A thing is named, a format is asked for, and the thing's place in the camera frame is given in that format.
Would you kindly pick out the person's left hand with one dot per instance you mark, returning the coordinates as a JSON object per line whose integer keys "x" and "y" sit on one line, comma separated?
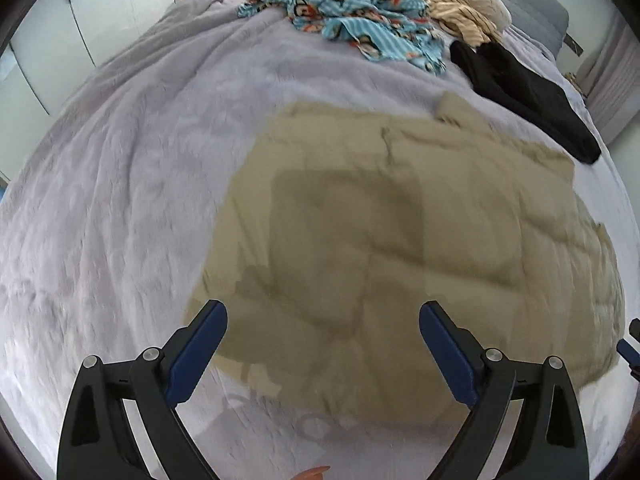
{"x": 312, "y": 474}

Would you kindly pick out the black folded garment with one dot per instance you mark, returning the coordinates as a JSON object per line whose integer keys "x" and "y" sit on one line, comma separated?
{"x": 525, "y": 95}

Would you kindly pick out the beige pleated curtain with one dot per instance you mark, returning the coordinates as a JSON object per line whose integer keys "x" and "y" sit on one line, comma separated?
{"x": 615, "y": 75}

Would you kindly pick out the lilac plush blanket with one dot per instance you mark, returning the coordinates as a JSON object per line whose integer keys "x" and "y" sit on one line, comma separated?
{"x": 125, "y": 185}

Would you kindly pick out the beige puffer jacket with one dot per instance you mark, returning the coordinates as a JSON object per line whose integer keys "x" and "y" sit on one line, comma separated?
{"x": 400, "y": 240}

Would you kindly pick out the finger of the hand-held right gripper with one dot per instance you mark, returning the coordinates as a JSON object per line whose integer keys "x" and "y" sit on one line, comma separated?
{"x": 635, "y": 329}
{"x": 627, "y": 349}

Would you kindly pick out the beige striped garment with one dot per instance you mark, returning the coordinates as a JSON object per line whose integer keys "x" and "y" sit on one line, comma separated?
{"x": 455, "y": 15}

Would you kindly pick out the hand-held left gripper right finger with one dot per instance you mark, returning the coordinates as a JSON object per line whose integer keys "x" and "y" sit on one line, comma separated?
{"x": 447, "y": 355}

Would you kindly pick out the blue monkey print pajamas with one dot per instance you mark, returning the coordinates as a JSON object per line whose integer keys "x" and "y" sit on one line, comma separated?
{"x": 350, "y": 15}

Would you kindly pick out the white wardrobe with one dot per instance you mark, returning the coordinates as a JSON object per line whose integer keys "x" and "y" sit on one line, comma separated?
{"x": 50, "y": 60}

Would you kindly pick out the grey quilted headboard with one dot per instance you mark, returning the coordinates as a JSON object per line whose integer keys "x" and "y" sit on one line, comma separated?
{"x": 540, "y": 10}

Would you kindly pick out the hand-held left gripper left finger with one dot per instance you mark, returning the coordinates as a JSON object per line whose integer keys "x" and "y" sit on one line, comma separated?
{"x": 197, "y": 355}

